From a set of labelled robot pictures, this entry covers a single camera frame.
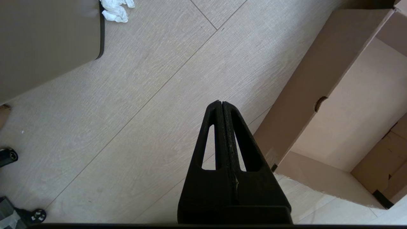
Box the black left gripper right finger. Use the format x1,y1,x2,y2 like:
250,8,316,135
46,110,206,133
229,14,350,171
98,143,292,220
222,101,290,208

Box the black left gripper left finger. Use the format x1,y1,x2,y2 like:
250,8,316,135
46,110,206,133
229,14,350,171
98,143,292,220
177,101,238,224

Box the brown cardboard shoe box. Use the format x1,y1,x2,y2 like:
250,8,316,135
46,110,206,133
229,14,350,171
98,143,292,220
253,0,407,210

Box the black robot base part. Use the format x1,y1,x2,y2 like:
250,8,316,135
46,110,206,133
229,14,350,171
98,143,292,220
0,197,47,225
0,148,19,168

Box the crumpled white tissue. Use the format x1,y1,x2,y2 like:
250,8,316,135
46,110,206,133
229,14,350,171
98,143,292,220
100,0,136,23

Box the brown plastic trash bin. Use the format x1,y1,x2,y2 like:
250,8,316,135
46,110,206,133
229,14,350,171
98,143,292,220
0,0,106,105

